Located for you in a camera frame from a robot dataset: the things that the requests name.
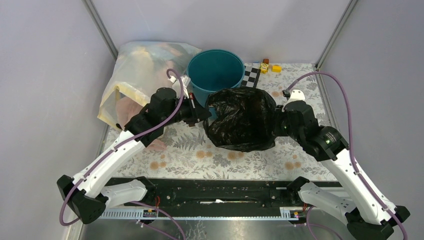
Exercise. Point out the yellow toy cube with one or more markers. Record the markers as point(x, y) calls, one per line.
point(276, 68)

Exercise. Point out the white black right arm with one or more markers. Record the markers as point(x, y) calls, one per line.
point(367, 213)

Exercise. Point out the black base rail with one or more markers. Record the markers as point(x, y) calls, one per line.
point(218, 194)

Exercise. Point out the black trash bag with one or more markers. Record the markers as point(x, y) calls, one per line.
point(245, 119)

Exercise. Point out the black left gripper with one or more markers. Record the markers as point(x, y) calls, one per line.
point(198, 113)

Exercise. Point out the teal plastic trash bin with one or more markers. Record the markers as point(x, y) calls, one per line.
point(213, 70)

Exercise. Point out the yellow toy figure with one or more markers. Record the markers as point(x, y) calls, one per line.
point(264, 67)

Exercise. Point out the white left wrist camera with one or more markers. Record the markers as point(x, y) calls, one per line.
point(177, 86)

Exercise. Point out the black white checkerboard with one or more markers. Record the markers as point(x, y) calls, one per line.
point(251, 77)

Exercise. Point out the floral tablecloth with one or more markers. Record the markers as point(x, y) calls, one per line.
point(186, 153)

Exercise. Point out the metal cable duct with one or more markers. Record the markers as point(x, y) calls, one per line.
point(275, 214)

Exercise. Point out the large translucent yellow-trim bag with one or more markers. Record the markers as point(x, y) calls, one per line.
point(140, 69)

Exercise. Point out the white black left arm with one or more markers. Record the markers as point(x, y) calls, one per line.
point(87, 194)

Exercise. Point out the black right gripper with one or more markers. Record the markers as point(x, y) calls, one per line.
point(279, 113)

